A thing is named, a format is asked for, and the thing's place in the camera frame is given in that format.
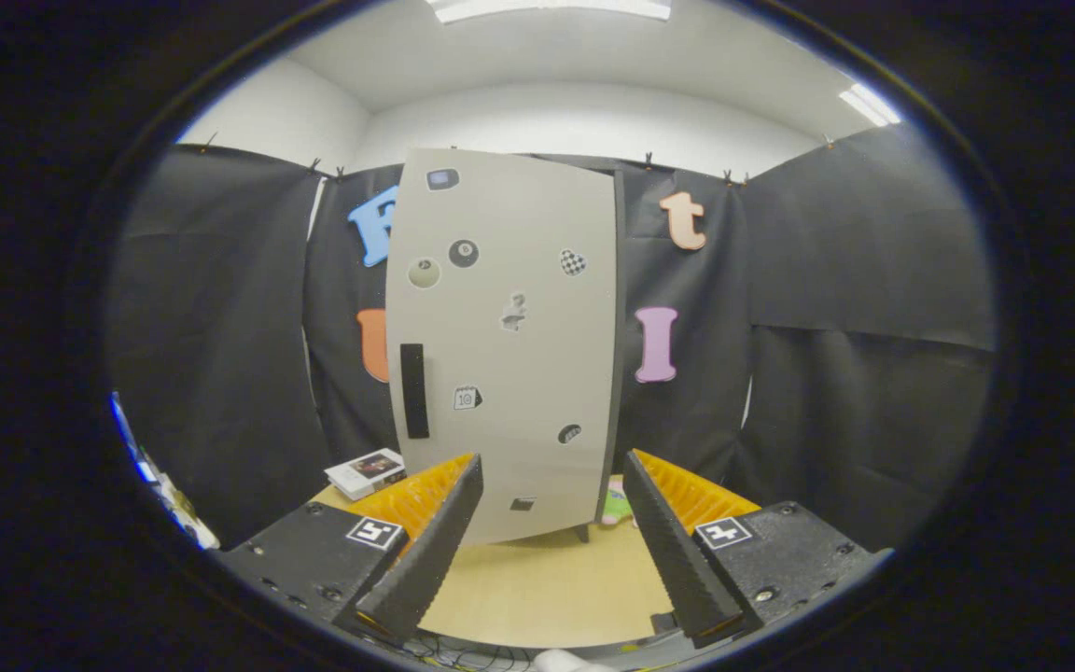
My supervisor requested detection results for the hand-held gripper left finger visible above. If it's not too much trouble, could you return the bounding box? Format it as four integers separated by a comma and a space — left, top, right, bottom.
220, 454, 485, 647

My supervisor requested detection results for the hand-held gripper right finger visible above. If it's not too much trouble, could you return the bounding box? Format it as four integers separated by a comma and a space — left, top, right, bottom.
623, 449, 895, 650

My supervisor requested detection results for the light grey shoe cabinet door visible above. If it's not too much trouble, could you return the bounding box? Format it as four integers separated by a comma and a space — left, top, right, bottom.
384, 147, 621, 547

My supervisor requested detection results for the green and pink plush toy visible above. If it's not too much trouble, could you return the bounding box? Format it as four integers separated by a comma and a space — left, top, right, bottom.
601, 478, 634, 525

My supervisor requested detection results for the white printed box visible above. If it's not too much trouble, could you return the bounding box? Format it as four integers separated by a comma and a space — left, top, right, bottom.
325, 448, 408, 502

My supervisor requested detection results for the black backdrop cloth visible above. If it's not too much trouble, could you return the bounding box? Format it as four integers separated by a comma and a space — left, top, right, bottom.
108, 121, 1000, 552

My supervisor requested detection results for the small ceiling light panel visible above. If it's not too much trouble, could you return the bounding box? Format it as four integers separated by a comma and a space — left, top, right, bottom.
839, 82, 902, 127

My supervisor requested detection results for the long ceiling light panel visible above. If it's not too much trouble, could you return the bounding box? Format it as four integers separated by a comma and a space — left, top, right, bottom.
426, 0, 674, 24

